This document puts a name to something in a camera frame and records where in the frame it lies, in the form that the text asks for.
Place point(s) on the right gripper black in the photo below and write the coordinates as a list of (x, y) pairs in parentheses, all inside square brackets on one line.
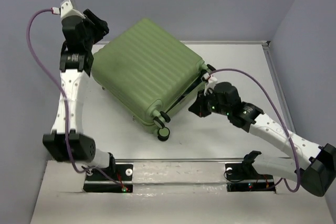
[(199, 105)]

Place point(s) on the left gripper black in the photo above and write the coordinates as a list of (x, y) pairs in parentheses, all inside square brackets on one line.
[(101, 27)]

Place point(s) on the green hard-shell suitcase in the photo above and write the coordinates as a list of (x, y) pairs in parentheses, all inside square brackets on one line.
[(151, 73)]

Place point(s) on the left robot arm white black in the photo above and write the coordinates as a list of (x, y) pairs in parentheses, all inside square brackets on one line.
[(67, 142)]

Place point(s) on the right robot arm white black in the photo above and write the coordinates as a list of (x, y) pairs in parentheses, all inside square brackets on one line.
[(308, 163)]

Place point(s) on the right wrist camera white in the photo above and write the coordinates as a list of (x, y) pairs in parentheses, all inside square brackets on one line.
[(210, 82)]

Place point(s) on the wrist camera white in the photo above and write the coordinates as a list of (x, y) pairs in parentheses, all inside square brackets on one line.
[(210, 82), (66, 9)]

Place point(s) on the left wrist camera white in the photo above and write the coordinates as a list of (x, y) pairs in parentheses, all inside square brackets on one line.
[(66, 9)]

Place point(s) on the aluminium rail front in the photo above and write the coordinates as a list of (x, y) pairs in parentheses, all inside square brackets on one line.
[(225, 160)]

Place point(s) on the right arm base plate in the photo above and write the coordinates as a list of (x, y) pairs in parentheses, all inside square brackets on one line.
[(240, 181)]

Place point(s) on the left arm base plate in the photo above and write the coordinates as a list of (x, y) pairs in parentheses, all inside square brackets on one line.
[(119, 182)]

